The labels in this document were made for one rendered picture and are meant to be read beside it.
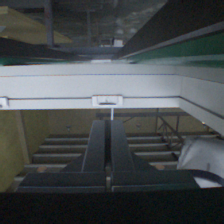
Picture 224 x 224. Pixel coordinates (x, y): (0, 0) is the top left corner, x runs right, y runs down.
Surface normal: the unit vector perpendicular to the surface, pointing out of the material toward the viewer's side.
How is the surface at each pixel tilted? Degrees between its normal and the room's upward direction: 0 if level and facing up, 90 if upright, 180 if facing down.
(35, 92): 90
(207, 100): 90
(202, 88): 90
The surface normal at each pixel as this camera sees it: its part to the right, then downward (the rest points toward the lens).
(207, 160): -0.24, -0.65
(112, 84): 0.03, 0.29
